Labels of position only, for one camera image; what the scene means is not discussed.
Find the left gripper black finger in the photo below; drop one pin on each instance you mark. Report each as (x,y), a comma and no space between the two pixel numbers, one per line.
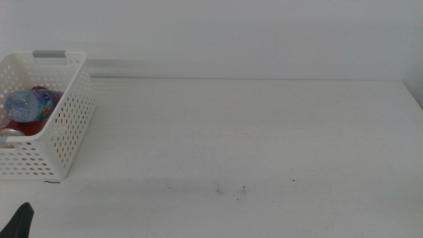
(18,224)

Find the red cola can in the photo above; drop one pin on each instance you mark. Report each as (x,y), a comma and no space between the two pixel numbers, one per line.
(26,127)

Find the clear water bottle blue label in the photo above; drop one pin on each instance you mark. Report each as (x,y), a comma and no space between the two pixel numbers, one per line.
(26,105)

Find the white perforated plastic basket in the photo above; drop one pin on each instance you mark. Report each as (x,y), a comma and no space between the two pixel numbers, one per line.
(71,125)

